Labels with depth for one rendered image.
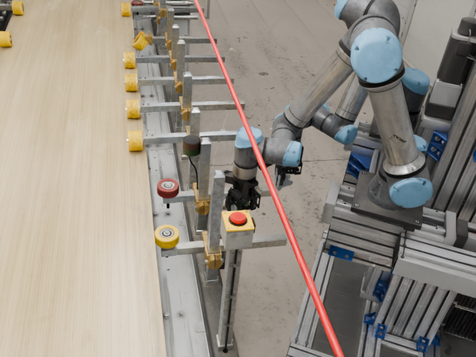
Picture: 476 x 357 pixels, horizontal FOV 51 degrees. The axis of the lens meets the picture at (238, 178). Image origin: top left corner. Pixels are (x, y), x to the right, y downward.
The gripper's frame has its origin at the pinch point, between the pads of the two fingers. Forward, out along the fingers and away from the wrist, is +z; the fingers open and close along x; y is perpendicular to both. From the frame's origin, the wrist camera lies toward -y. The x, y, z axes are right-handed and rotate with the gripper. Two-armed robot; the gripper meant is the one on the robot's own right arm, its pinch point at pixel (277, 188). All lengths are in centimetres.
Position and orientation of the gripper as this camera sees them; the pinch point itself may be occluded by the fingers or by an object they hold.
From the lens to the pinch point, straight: 193.1
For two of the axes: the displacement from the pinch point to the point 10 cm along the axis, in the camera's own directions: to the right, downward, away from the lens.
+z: -0.8, 7.9, 6.1
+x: -2.0, -6.1, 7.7
